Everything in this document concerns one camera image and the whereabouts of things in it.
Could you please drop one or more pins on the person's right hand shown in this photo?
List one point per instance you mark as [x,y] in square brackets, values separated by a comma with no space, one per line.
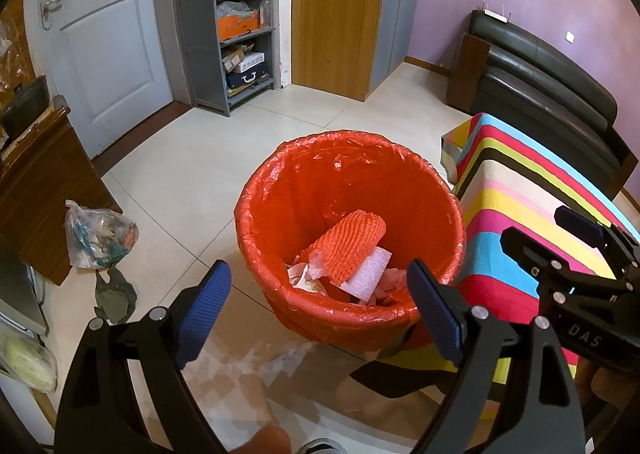
[607,386]

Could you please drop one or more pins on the crumpled white tissue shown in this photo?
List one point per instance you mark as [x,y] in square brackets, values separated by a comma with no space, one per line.
[300,276]

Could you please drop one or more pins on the wooden wardrobe with grey doors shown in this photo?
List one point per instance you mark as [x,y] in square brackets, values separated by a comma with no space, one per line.
[330,19]

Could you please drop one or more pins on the grey metal appliance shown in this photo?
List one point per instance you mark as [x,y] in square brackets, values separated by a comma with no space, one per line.
[20,294]

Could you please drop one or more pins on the bin with red plastic liner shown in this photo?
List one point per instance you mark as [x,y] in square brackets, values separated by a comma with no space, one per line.
[310,194]

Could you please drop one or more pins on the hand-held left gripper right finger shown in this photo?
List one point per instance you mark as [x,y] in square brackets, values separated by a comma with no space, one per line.
[435,314]

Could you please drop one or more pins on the small orange foam net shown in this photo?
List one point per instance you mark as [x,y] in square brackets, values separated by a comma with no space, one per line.
[350,244]

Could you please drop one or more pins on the orange cardboard box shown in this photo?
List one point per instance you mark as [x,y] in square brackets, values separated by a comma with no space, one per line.
[239,27]

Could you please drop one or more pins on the pile of cardboard boxes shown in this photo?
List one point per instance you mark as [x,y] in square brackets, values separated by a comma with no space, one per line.
[242,59]

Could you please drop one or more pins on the white foam piece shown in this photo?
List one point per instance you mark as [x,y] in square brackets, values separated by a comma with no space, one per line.
[367,274]

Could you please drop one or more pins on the white and black shoe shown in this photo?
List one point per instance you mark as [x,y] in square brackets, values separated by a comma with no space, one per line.
[320,448]

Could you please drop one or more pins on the brown wooden cabinet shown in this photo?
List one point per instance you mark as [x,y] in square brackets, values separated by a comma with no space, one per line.
[35,194]

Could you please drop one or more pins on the black carry case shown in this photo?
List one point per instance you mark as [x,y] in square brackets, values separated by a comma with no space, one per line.
[250,80]

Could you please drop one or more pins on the clear plastic bag of waste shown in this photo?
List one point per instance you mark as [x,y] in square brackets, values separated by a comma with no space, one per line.
[97,239]

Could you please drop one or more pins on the clear plastic wrapping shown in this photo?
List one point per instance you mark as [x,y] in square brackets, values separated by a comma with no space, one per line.
[232,9]

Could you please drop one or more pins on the black rectangular box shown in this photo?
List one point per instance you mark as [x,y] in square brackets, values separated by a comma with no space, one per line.
[25,107]

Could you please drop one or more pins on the grey bookshelf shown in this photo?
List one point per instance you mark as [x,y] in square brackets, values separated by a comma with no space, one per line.
[195,34]

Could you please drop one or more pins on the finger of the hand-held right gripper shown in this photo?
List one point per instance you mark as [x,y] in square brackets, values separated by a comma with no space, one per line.
[530,251]
[580,226]

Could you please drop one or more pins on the white router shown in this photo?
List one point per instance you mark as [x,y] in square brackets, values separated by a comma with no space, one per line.
[495,14]

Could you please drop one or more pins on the colourful striped blanket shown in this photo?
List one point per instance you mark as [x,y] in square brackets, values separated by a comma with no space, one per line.
[505,194]

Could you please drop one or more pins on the clear plastic bottle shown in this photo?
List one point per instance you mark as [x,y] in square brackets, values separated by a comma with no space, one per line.
[266,12]

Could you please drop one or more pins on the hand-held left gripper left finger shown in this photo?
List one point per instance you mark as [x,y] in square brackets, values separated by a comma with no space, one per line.
[205,314]

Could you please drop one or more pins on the white wall socket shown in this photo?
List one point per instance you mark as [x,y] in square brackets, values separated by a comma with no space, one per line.
[570,36]

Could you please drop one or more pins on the dark green cloth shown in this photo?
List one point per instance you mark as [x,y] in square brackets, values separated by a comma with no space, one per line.
[115,296]

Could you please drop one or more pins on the bag of cabbage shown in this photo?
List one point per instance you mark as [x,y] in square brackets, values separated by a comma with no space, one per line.
[25,359]

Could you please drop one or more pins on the person's leg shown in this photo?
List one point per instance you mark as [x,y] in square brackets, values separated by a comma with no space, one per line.
[260,441]

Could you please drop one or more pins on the grey panelled door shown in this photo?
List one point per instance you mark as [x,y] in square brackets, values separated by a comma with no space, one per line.
[105,69]

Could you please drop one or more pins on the black leather sofa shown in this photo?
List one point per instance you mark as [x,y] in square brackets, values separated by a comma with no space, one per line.
[540,79]

